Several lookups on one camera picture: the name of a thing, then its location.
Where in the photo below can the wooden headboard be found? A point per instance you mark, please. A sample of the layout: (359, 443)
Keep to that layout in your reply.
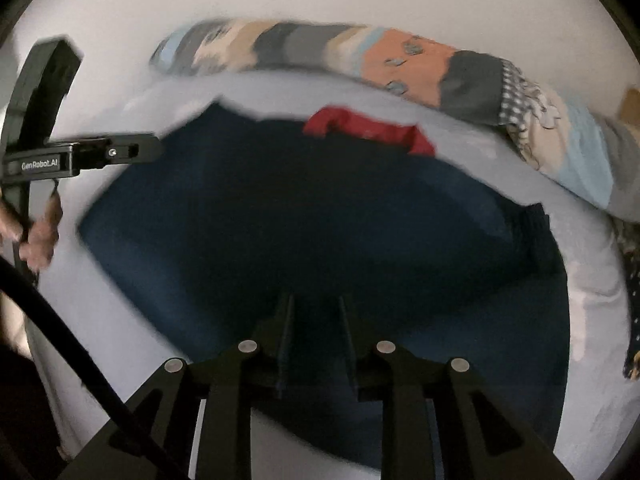
(631, 105)

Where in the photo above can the light blue bed sheet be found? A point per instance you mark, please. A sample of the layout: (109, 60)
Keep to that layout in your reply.
(590, 410)

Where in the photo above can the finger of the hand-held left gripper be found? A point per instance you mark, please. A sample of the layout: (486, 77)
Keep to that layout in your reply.
(125, 150)

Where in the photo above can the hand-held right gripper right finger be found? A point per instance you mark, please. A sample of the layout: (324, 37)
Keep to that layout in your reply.
(350, 355)

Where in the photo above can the person's left hand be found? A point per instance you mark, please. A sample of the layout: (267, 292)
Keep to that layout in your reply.
(42, 235)

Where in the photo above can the dark patterned cloth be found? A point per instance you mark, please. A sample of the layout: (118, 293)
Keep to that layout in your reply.
(631, 245)

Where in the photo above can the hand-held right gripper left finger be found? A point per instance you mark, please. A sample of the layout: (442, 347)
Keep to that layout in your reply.
(284, 355)

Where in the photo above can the navy blue jacket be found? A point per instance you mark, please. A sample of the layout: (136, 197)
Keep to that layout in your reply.
(300, 220)

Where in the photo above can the navy star-print cloth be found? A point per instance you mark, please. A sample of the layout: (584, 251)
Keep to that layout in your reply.
(634, 330)

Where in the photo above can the rolled patchwork quilt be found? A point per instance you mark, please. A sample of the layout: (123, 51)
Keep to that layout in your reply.
(415, 60)

